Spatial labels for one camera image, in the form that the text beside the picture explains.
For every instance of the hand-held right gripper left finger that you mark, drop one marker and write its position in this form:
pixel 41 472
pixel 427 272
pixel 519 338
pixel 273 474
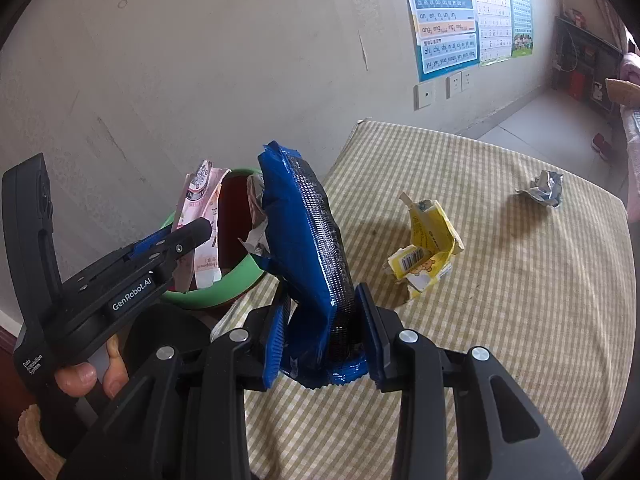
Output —
pixel 275 350

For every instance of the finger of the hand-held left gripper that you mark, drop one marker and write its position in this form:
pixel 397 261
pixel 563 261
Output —
pixel 190 237
pixel 150 242

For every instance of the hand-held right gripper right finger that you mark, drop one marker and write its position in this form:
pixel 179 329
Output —
pixel 372 340

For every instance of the pale pink white wrapper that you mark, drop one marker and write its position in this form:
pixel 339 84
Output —
pixel 202 200

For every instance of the green basin red inside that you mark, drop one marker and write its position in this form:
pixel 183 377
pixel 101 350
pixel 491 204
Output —
pixel 220 295

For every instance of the blue snack wrapper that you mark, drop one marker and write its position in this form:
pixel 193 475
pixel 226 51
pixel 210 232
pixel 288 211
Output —
pixel 300 220

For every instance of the person's left hand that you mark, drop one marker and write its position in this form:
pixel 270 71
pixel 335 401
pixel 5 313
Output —
pixel 75 380

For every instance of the yellow torn carton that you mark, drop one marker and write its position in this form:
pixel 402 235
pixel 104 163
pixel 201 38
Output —
pixel 430 230

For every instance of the checkered cloth table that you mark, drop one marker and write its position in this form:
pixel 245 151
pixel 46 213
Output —
pixel 500 335

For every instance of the orange fuzzy cloth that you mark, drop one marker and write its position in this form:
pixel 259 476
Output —
pixel 37 440

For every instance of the small silver foil wrapper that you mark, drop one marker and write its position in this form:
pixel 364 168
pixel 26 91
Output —
pixel 545 187

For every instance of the red shoe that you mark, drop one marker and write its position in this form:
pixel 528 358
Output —
pixel 599 141
pixel 605 152

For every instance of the bed with patterned sheet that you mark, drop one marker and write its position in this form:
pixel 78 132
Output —
pixel 632 160

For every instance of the red box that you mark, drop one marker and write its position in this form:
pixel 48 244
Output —
pixel 577 83

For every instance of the tan pillow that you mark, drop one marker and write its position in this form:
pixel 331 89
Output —
pixel 622 91

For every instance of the dark metal shelf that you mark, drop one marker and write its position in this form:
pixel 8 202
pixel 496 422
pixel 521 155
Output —
pixel 590 55

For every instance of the pink folded blanket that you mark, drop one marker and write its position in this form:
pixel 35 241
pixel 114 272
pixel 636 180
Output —
pixel 631 67

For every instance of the single white wall socket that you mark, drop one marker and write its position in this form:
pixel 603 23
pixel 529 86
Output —
pixel 422 96

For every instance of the double white wall socket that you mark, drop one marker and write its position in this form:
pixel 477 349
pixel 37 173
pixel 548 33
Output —
pixel 457 85

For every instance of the blue wall poster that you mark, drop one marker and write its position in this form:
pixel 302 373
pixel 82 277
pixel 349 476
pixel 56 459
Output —
pixel 442 20

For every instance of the white wall poster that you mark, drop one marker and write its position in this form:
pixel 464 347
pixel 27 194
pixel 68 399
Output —
pixel 492 10

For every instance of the green wall poster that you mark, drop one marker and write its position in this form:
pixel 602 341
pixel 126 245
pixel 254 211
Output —
pixel 520 10

